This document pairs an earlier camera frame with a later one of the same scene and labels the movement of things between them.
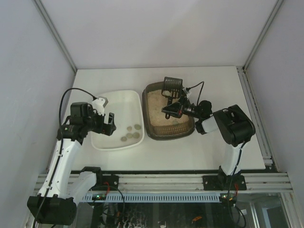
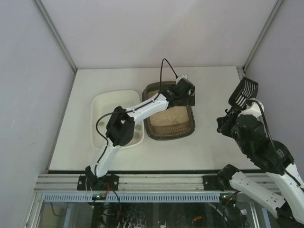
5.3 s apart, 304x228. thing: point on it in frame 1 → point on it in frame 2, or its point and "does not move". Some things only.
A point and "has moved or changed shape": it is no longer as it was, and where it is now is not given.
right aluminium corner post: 278,6 does not move
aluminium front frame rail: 179,183 does not move
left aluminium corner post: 55,34 does not move
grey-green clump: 136,135 does not move
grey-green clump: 137,127 does not move
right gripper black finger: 175,109 → 225,124
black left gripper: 104,124 → 188,95
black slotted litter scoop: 172,89 has moved or changed shape
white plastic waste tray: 128,106 does not move
